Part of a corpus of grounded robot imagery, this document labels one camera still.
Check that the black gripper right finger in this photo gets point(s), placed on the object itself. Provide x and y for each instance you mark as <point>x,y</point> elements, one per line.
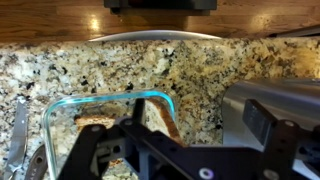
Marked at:
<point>280,143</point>

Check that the stainless steel two-slot toaster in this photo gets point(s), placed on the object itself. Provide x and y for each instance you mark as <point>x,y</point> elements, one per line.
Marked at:
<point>283,96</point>

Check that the silver table knife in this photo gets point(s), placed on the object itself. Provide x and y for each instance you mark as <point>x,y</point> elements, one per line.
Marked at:
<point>18,140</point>

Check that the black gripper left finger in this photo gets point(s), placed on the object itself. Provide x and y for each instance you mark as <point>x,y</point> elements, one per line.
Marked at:
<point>86,150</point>

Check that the brown bread slice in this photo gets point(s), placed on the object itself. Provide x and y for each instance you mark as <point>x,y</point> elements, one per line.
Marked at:
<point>93,120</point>
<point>165,116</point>

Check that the clear glass baking dish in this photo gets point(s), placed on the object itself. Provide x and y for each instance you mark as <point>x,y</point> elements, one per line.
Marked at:
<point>100,96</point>

